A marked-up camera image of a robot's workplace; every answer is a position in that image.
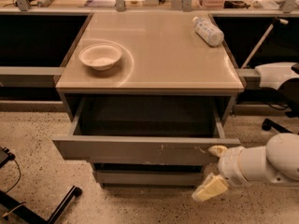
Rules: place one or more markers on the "white stick with black tip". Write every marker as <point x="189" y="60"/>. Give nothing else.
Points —
<point x="274" y="22"/>

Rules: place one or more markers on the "grey top drawer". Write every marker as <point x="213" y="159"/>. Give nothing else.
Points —
<point x="144" y="130"/>

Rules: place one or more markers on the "grey lower drawer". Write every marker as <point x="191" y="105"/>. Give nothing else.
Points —
<point x="120" y="174"/>

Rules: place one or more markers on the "grey drawer cabinet desk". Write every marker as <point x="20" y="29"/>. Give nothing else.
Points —
<point x="162" y="55"/>

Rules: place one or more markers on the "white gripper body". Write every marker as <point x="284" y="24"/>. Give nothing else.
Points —
<point x="228" y="164"/>

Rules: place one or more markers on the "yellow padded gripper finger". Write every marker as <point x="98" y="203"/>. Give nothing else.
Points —
<point x="213" y="185"/>
<point x="217" y="150"/>

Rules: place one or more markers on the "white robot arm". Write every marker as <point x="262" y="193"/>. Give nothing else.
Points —
<point x="276" y="163"/>

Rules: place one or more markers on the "clear plastic water bottle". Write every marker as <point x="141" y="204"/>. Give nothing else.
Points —
<point x="208" y="31"/>

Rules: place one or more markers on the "black floor stand frame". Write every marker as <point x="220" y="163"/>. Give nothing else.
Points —
<point x="40" y="189"/>

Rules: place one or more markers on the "white paper bowl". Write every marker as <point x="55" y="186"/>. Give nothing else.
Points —
<point x="100" y="57"/>

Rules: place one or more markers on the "white chair seat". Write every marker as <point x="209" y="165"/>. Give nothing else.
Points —
<point x="274" y="75"/>

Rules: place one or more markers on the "grey drawer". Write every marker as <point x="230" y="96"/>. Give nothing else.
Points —
<point x="144" y="130"/>
<point x="120" y="174"/>

